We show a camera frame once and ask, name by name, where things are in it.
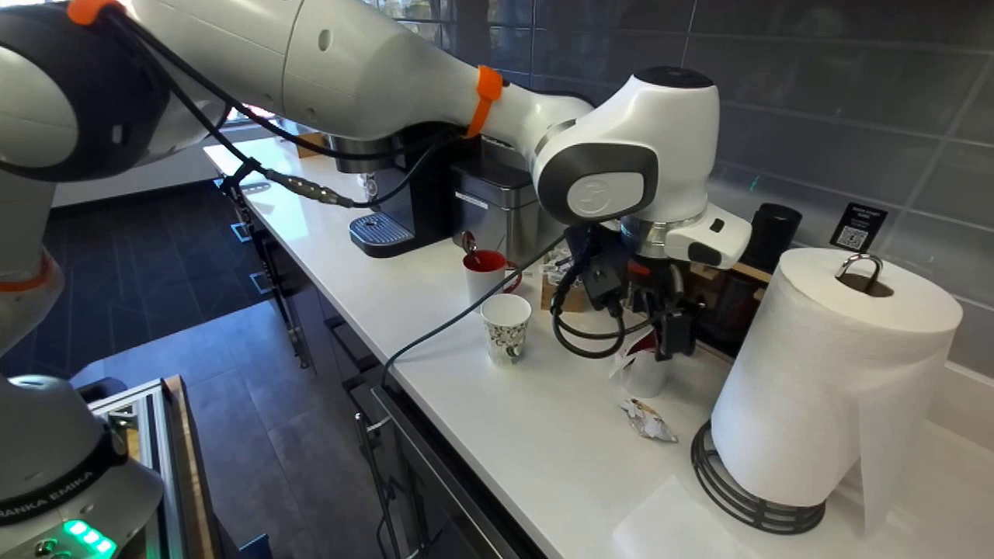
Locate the black silver Keurig coffee machine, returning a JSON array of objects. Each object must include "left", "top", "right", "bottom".
[{"left": 348, "top": 152, "right": 458, "bottom": 262}]

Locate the small black sign card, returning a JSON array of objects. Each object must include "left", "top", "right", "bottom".
[{"left": 830, "top": 198, "right": 892, "bottom": 257}]

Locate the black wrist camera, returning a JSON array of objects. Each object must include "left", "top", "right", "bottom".
[{"left": 563, "top": 228, "right": 631, "bottom": 313}]

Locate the silver metal box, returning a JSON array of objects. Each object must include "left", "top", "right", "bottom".
[{"left": 450, "top": 166, "right": 568, "bottom": 268}]

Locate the white paper towel roll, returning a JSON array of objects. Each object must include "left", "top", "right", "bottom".
[{"left": 709, "top": 244, "right": 967, "bottom": 538}]

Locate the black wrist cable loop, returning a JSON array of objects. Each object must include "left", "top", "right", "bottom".
[{"left": 545, "top": 262, "right": 631, "bottom": 362}]

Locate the black cylindrical canister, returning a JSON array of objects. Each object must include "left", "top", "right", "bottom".
[{"left": 745, "top": 201, "right": 804, "bottom": 274}]

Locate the patterned white paper cup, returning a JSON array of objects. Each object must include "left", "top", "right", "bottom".
[{"left": 477, "top": 293, "right": 535, "bottom": 371}]

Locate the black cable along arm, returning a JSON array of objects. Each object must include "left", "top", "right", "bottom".
[{"left": 95, "top": 10, "right": 476, "bottom": 212}]

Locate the crumpled foil wrapper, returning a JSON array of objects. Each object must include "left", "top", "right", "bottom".
[{"left": 619, "top": 396, "right": 681, "bottom": 448}]

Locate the black wire towel holder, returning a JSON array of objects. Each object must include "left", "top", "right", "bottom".
[{"left": 688, "top": 253, "right": 886, "bottom": 538}]

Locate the black power cable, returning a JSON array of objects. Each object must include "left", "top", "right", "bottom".
[{"left": 353, "top": 234, "right": 571, "bottom": 559}]

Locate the dark wood counter cabinet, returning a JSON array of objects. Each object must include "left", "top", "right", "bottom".
[{"left": 219, "top": 179, "right": 553, "bottom": 559}]

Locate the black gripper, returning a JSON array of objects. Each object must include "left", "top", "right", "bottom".
[{"left": 619, "top": 257, "right": 699, "bottom": 362}]

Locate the wooden counter organizer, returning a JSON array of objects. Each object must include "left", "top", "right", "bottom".
[{"left": 681, "top": 257, "right": 780, "bottom": 360}]

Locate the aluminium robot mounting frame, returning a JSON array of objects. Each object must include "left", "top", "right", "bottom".
[{"left": 87, "top": 377, "right": 219, "bottom": 559}]

